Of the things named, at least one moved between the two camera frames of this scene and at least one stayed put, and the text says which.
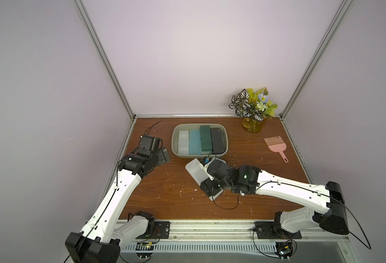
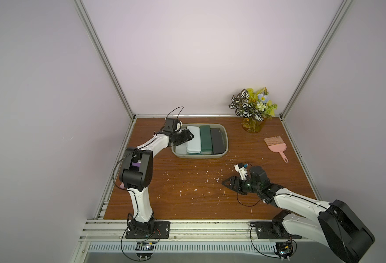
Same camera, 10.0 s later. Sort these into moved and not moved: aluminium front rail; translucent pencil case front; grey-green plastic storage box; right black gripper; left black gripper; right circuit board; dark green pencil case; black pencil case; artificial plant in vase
Moved: left black gripper; translucent pencil case front; right black gripper
Not moved: black pencil case; right circuit board; dark green pencil case; aluminium front rail; artificial plant in vase; grey-green plastic storage box
